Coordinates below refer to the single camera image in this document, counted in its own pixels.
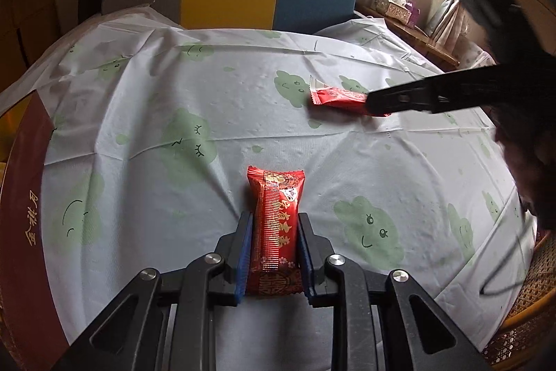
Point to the small red snack packet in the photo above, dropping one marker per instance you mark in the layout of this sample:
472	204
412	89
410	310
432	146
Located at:
334	96

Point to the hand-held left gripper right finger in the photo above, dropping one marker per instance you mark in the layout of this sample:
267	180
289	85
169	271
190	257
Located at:
306	266

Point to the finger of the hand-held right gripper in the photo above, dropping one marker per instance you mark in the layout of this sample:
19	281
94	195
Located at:
412	99

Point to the person's right hand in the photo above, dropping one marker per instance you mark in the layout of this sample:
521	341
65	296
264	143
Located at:
530	162

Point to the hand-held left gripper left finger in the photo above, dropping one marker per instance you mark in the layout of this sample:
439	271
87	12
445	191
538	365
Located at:
243	266

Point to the small purple item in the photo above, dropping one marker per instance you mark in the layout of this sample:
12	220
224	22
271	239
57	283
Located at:
413	17

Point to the maroon tin box gold inside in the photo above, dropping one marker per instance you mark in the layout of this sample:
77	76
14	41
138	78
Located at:
21	201

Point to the wooden cabinet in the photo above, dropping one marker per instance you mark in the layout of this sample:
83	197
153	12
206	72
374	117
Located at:
30	6

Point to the patterned tissue box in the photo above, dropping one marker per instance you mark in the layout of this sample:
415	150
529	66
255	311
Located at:
397	12

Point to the floral curtain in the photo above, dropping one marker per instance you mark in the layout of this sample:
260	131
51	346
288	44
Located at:
447	23

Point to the wooden side table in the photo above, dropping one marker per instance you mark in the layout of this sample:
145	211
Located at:
434	49

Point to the long red snack packet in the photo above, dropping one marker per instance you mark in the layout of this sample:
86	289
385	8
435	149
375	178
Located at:
276	223

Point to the wicker chair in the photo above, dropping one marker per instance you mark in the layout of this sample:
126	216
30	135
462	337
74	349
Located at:
525	327

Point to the white green-print tablecloth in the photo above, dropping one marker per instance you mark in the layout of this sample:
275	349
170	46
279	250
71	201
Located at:
173	71

